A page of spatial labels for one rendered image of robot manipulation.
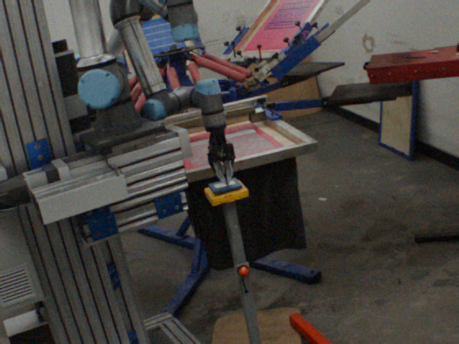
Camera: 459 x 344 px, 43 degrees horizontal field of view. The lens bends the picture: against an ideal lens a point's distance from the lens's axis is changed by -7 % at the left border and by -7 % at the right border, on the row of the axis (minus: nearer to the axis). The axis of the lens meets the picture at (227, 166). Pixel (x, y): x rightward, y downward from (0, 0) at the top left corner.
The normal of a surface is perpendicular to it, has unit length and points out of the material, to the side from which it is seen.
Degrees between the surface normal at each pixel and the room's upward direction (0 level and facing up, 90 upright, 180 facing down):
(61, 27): 90
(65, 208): 90
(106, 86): 98
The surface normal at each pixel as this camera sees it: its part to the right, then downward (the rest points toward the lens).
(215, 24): 0.22, 0.24
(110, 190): 0.45, 0.18
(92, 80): 0.04, 0.40
